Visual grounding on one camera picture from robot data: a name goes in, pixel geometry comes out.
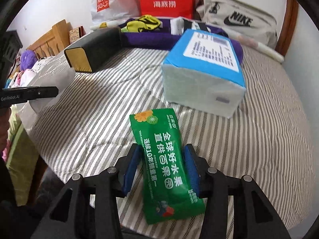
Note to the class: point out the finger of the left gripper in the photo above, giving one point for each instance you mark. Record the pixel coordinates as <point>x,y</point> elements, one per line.
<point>32,93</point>

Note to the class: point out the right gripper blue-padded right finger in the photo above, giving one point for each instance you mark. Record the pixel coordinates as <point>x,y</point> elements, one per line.
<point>196,168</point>

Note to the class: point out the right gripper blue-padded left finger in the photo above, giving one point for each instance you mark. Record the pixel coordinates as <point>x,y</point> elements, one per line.
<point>126,168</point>

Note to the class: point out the green snack packet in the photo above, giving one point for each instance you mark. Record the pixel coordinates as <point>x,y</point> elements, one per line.
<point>167,193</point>

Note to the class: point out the yellow black sock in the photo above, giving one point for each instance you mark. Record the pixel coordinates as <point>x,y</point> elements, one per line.
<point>144,23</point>

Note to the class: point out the white glove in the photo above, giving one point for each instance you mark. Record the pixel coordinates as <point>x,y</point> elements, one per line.
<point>179,25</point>

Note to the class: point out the purple plush toy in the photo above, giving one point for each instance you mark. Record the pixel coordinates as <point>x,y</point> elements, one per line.
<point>28,60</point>

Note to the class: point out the wooden bed headboard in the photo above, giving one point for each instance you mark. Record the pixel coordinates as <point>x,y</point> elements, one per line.
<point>54,41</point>

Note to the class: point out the striped quilted mattress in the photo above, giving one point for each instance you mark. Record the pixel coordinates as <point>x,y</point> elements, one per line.
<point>87,128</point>

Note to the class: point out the brown patterned book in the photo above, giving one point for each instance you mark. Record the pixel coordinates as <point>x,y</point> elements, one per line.
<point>75,34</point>

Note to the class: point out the dark green tin box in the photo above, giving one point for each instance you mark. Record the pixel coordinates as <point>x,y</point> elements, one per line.
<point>91,52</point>

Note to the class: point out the blue tissue pack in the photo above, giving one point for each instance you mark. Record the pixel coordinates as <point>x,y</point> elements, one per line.
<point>202,71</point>

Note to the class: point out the white Miniso plastic bag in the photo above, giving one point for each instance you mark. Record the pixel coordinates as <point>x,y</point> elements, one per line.
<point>109,10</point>

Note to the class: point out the purple towel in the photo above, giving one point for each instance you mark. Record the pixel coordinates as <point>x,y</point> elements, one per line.
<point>160,39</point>

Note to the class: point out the rolled patterned paper tube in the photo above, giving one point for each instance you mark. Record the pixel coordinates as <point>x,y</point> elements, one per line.
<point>237,39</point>

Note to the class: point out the beige Nike bag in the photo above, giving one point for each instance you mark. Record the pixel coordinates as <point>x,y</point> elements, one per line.
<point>240,17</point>

